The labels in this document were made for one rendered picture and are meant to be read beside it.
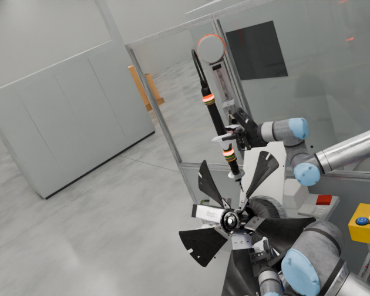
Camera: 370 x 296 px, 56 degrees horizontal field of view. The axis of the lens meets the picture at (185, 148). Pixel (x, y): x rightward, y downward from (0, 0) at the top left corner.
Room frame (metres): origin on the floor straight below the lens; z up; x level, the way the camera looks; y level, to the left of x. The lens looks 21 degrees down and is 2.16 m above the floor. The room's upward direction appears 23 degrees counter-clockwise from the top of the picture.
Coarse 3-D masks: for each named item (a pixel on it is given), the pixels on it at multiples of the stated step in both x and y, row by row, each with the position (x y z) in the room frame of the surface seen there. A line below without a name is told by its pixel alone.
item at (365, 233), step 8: (360, 208) 1.28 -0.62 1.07; (368, 208) 1.26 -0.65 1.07; (360, 216) 1.23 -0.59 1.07; (368, 216) 1.21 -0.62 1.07; (352, 224) 1.21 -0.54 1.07; (360, 224) 1.19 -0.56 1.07; (368, 224) 1.17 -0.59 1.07; (352, 232) 1.21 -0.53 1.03; (360, 232) 1.18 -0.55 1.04; (368, 232) 1.15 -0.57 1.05; (360, 240) 1.19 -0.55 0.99; (368, 240) 1.16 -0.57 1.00
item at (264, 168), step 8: (264, 152) 1.48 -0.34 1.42; (264, 160) 1.43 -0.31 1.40; (272, 160) 1.37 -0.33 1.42; (256, 168) 1.49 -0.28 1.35; (264, 168) 1.39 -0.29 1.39; (272, 168) 1.34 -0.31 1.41; (256, 176) 1.42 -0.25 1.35; (264, 176) 1.35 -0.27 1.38; (256, 184) 1.37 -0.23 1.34; (248, 192) 1.41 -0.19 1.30
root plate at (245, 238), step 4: (232, 236) 1.35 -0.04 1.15; (236, 236) 1.35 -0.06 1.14; (240, 236) 1.35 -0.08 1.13; (244, 236) 1.35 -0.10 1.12; (248, 236) 1.35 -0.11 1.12; (232, 240) 1.34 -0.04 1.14; (236, 240) 1.34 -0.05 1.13; (240, 240) 1.34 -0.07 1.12; (244, 240) 1.34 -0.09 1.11; (248, 240) 1.33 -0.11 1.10; (236, 244) 1.33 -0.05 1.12; (240, 244) 1.33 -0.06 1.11; (244, 244) 1.33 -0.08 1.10; (248, 244) 1.32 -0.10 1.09; (236, 248) 1.32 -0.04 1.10; (240, 248) 1.32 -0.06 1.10; (244, 248) 1.31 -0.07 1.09
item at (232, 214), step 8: (232, 208) 1.38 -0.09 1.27; (240, 208) 1.42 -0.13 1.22; (248, 208) 1.42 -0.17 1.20; (224, 216) 1.40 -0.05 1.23; (232, 216) 1.36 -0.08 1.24; (240, 216) 1.34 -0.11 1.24; (248, 216) 1.37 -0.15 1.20; (256, 216) 1.38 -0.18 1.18; (224, 224) 1.38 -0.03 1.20; (232, 224) 1.35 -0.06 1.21; (240, 224) 1.32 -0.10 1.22; (224, 232) 1.36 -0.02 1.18; (232, 232) 1.32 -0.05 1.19; (240, 232) 1.33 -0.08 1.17; (248, 232) 1.37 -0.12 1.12
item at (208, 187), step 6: (204, 162) 1.63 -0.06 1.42; (204, 168) 1.62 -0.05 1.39; (204, 174) 1.62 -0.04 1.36; (210, 174) 1.57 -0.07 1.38; (198, 180) 1.71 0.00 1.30; (204, 180) 1.63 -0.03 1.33; (210, 180) 1.57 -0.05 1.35; (204, 186) 1.65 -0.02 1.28; (210, 186) 1.57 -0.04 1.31; (204, 192) 1.68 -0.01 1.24; (210, 192) 1.60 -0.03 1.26; (216, 192) 1.52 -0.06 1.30; (216, 198) 1.55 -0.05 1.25; (222, 204) 1.51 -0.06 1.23
